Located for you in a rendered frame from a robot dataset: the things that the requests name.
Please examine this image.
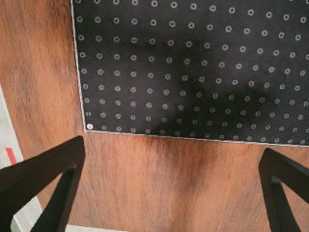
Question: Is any black perforated breadboard plate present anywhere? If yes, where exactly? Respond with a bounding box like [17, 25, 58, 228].
[70, 0, 309, 148]

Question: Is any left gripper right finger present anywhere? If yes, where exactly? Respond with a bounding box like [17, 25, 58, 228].
[259, 147, 309, 232]

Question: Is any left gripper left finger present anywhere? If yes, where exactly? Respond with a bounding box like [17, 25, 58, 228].
[0, 135, 86, 232]

